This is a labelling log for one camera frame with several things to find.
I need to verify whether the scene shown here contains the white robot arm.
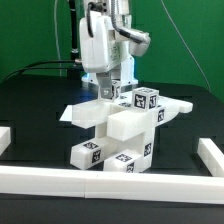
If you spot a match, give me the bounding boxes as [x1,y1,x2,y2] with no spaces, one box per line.
[79,0,151,99]

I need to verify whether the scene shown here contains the white tagged cube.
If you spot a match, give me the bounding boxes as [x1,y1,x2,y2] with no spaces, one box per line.
[132,87,159,111]
[112,80,121,100]

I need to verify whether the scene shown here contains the white chair back frame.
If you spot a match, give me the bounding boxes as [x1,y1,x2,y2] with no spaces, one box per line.
[71,93,194,142]

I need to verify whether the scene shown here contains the white chair seat part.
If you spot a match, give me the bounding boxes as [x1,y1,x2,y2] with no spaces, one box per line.
[95,102,155,172]

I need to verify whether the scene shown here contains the black cables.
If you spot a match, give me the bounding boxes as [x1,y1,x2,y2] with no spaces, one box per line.
[0,58,84,84]

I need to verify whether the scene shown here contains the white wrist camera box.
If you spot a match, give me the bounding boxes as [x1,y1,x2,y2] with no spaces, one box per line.
[129,31,151,56]

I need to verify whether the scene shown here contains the white U-shaped fence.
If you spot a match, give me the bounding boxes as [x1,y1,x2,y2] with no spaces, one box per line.
[0,126,224,205]

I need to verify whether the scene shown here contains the black camera stand pole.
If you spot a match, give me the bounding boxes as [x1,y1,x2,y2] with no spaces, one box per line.
[67,0,80,60]

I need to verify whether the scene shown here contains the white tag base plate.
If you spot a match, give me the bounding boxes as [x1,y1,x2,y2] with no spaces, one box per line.
[60,105,72,122]

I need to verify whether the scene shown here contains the white thin cable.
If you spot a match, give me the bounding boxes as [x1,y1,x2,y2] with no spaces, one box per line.
[53,0,64,78]

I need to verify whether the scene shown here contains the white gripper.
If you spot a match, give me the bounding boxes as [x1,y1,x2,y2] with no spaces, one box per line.
[79,11,117,99]

